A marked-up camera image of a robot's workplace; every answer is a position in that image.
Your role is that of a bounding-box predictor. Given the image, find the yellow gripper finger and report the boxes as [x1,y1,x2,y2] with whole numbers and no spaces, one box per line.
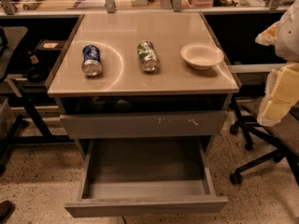
[255,22,278,46]
[257,63,299,127]

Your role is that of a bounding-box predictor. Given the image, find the blue pepsi can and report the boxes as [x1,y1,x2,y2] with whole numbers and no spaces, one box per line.
[81,45,103,77]

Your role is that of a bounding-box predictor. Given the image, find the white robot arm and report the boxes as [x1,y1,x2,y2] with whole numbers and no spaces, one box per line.
[255,5,299,126]

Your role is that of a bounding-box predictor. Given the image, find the closed grey top drawer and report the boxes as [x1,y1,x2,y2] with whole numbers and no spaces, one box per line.
[60,110,228,139]

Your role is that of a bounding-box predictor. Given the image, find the green soda can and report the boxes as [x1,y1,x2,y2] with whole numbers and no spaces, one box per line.
[137,40,160,73]

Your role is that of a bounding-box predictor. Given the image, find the grey drawer cabinet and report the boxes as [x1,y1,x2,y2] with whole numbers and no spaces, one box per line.
[48,12,239,151]

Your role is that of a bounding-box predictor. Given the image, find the open grey middle drawer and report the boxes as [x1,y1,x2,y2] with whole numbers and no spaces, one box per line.
[65,138,228,217]

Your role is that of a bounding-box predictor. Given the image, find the black office chair right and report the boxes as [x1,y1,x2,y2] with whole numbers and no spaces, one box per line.
[230,93,299,185]

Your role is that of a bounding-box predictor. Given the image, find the black office chair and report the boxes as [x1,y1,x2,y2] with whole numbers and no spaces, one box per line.
[0,26,28,173]
[230,93,299,185]

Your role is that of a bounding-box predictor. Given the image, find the white bowl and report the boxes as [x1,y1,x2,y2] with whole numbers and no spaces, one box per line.
[180,42,224,70]

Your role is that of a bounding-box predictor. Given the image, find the black office chair left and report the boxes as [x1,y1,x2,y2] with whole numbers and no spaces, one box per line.
[0,26,28,173]

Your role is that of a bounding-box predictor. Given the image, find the black shoe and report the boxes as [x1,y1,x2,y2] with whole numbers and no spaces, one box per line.
[0,201,15,224]

